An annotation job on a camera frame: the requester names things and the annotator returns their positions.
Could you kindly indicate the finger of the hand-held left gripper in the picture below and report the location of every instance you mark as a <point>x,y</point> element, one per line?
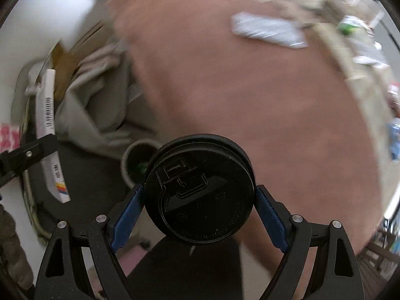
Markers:
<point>28,154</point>

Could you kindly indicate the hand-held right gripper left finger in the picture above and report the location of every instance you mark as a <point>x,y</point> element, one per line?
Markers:
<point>126,220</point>

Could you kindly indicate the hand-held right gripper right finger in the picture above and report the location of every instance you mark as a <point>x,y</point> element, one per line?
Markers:
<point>272,222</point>

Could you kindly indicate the black plastic cup lid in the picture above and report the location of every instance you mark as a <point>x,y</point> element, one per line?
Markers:
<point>200,190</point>

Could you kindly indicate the pink printed cloth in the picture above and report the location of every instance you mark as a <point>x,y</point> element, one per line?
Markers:
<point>9,139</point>

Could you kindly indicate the white flat box with barcode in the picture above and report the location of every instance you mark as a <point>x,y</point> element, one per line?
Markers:
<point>47,106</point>

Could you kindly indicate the paper cup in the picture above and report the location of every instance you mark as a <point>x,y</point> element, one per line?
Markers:
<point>132,162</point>

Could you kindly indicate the grey cloth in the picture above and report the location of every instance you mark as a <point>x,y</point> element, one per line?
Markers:
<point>97,106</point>

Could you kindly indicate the cardboard box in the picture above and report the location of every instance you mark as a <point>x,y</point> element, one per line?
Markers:
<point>67,65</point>

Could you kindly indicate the wooden chair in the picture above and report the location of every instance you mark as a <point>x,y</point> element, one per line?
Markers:
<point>379,253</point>

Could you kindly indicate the pink blanket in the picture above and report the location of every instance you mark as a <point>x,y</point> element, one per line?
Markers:
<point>234,100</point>

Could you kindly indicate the white plastic wrapper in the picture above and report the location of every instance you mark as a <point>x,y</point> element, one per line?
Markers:
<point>265,31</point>

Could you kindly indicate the green packet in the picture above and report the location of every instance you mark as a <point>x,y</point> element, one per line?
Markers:
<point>348,26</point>

